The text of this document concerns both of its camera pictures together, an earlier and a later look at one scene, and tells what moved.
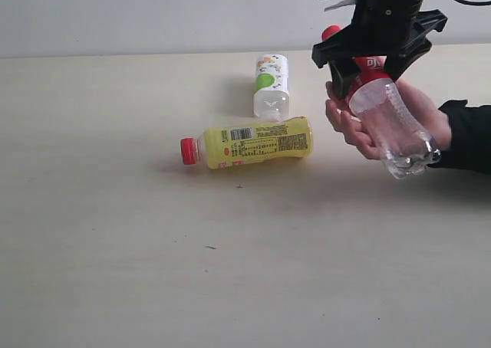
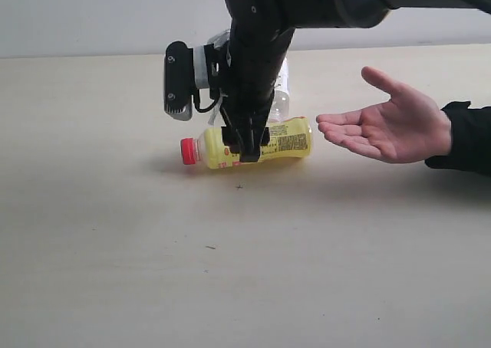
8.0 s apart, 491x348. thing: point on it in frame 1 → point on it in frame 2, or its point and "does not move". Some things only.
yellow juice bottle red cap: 236,143 does not move
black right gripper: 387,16 → 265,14
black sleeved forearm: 470,131 does not move
